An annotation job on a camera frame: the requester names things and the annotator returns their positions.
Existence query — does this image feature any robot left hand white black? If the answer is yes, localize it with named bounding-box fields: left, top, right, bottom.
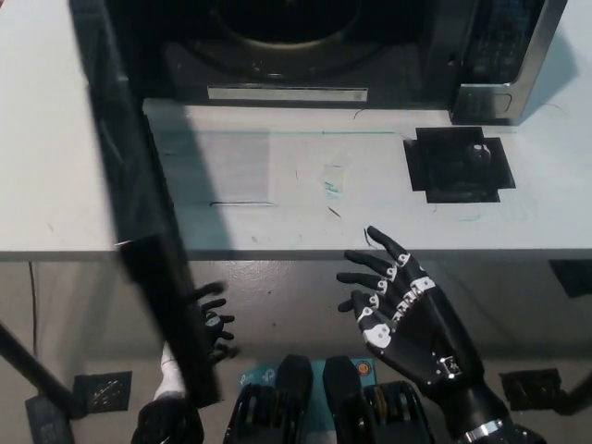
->
left=154, top=280, right=240, bottom=401

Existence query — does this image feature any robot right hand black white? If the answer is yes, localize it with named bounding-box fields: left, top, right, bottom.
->
left=336, top=225, right=485, bottom=399

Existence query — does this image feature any robot right black body block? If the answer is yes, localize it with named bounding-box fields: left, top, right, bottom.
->
left=322, top=354, right=438, bottom=444

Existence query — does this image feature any robot black body block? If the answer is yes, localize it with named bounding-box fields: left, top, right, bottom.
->
left=223, top=353, right=315, bottom=444
left=322, top=354, right=438, bottom=444

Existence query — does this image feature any robot left black body block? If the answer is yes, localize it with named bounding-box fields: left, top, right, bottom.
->
left=223, top=353, right=315, bottom=444

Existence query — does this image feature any glass microwave turntable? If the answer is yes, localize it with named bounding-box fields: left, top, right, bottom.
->
left=211, top=0, right=358, bottom=51

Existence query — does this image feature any black tape floor patch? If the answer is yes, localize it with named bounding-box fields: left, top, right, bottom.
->
left=499, top=368, right=563, bottom=413
left=73, top=370, right=134, bottom=413

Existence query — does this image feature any black tape patch on table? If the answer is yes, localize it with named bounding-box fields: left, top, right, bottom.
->
left=402, top=126, right=517, bottom=204

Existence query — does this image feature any dark object under table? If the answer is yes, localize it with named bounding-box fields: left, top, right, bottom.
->
left=549, top=260, right=592, bottom=298

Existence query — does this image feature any black stand leg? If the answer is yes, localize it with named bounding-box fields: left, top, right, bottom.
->
left=557, top=381, right=592, bottom=416

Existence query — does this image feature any small clear plastic scrap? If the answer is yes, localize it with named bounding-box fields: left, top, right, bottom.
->
left=317, top=159, right=351, bottom=203

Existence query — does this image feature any black stand pole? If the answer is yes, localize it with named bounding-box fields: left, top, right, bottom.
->
left=0, top=319, right=79, bottom=420

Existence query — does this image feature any thin black cable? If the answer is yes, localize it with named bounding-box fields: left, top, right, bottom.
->
left=29, top=261, right=40, bottom=353

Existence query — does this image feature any black stand base plate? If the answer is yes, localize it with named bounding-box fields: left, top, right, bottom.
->
left=25, top=395, right=76, bottom=444

